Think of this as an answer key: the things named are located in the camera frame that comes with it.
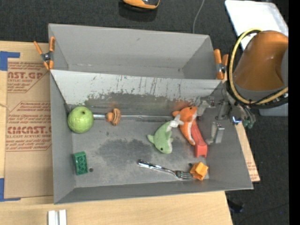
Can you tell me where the silver metal fork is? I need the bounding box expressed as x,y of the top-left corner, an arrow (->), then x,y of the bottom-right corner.
137,159 -> 195,180

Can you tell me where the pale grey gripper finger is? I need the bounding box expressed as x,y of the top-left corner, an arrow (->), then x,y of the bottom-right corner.
205,121 -> 225,145
195,96 -> 217,115

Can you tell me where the red flat block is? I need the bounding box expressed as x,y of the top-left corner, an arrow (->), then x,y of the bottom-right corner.
191,123 -> 208,158

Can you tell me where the green plush dolphin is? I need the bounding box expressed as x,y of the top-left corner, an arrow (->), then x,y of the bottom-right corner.
147,119 -> 183,155

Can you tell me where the small orange toy figure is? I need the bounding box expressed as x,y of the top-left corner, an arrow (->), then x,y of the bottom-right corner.
105,108 -> 122,126

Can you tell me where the green toy building brick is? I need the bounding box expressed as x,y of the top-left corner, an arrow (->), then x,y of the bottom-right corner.
72,151 -> 89,176

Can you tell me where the orange plush dolphin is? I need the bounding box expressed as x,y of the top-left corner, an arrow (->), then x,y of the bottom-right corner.
172,106 -> 199,146

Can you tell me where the grey metal bin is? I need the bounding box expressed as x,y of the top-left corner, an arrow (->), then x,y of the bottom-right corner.
48,23 -> 254,205

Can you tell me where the orange crumpled cup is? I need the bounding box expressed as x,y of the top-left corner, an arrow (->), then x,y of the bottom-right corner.
189,161 -> 209,181

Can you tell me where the brown cardboard board red print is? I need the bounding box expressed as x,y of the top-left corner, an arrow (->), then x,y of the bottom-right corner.
0,40 -> 261,203

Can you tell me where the green toy apple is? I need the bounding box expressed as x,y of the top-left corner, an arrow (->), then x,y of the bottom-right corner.
67,105 -> 95,134

